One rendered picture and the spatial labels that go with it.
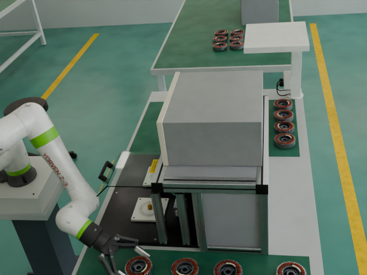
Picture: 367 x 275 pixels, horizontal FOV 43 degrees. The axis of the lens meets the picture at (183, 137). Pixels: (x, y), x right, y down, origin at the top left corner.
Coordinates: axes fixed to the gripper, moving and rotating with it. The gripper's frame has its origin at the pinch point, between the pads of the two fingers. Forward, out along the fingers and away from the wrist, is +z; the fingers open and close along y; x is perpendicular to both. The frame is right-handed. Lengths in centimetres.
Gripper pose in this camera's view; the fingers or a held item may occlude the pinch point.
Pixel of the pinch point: (138, 268)
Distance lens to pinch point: 194.3
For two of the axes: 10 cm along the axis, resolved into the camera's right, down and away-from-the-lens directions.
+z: 8.3, 5.6, -0.9
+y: -4.3, 5.3, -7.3
